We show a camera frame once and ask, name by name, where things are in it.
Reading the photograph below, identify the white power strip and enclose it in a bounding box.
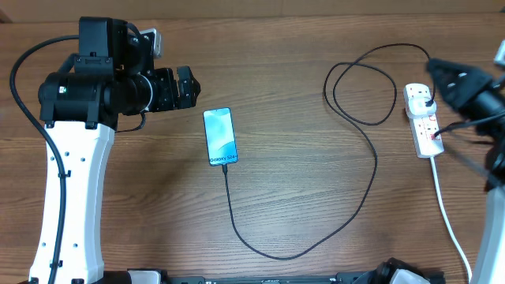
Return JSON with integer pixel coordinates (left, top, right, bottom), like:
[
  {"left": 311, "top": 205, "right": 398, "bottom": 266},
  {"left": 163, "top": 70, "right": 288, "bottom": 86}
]
[{"left": 403, "top": 83, "right": 444, "bottom": 159}]

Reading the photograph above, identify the black USB charging cable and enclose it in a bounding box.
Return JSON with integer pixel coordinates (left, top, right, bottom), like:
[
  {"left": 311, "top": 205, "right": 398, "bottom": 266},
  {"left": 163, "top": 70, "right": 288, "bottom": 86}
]
[{"left": 221, "top": 43, "right": 437, "bottom": 261}]

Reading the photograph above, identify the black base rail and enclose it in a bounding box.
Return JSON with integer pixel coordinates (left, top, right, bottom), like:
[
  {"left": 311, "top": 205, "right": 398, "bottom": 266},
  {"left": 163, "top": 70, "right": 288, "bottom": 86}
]
[{"left": 98, "top": 258, "right": 446, "bottom": 284}]

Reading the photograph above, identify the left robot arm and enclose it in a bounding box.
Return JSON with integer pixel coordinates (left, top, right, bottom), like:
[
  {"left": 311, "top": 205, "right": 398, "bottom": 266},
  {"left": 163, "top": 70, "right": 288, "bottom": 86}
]
[{"left": 28, "top": 17, "right": 200, "bottom": 283}]

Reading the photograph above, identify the white power strip cord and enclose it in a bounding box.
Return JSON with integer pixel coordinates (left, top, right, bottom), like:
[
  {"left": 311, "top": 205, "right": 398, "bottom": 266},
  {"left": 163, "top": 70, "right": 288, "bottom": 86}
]
[{"left": 428, "top": 155, "right": 474, "bottom": 284}]

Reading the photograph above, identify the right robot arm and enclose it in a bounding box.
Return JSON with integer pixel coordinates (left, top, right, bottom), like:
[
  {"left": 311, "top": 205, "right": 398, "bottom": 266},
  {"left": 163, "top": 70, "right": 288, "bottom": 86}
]
[{"left": 427, "top": 58, "right": 504, "bottom": 283}]

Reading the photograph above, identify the white charger plug adapter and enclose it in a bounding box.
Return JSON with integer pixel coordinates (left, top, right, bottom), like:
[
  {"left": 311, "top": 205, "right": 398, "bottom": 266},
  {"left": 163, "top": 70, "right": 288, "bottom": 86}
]
[{"left": 406, "top": 98, "right": 437, "bottom": 119}]

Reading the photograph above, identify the Samsung Galaxy smartphone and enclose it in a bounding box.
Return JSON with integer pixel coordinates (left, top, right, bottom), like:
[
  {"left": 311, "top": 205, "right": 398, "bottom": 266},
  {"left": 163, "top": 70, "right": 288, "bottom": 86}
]
[{"left": 203, "top": 107, "right": 238, "bottom": 166}]

